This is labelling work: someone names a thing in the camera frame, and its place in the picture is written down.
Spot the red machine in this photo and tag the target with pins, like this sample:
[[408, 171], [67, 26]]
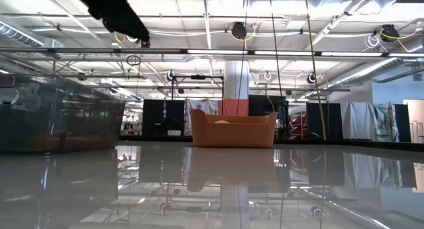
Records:
[[298, 126]]

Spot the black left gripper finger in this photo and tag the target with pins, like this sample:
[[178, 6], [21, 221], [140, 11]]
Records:
[[132, 30]]

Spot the white pillar with orange base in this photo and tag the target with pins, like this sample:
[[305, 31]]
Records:
[[236, 83]]

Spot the long ceiling light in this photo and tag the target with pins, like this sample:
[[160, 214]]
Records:
[[348, 53], [215, 51], [285, 52]]

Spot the orange plastic basket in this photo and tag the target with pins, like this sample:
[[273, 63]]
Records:
[[232, 134]]

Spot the yellow mango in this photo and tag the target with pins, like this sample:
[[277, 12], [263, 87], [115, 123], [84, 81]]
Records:
[[221, 121]]

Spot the black partition panel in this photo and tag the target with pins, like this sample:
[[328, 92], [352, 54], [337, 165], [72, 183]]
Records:
[[152, 118], [399, 123], [261, 105], [328, 123]]

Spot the small round hanging reel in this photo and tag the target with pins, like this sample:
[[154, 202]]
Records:
[[311, 78], [267, 75], [171, 75]]

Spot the grey transparent plastic basket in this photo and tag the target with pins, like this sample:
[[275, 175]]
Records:
[[66, 123]]

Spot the white red hanging cloth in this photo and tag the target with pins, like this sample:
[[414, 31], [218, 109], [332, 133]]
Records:
[[202, 105]]

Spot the black tube frame stand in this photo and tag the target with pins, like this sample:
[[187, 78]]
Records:
[[198, 76]]

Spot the beige board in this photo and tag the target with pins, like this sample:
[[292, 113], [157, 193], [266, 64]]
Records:
[[414, 116]]

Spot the patterned hanging cloth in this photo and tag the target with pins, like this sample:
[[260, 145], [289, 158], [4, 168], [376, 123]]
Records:
[[384, 123]]

